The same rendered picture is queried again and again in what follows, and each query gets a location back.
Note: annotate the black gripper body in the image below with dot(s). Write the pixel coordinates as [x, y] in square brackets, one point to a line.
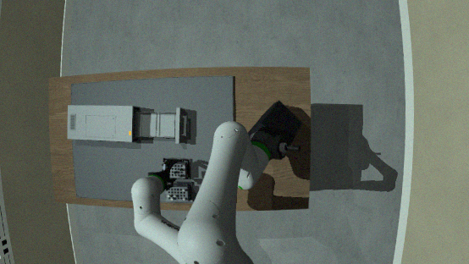
[166, 172]

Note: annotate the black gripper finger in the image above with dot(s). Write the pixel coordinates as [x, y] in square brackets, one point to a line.
[167, 165]
[171, 181]

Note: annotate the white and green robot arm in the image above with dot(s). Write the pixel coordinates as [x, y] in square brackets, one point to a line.
[208, 233]

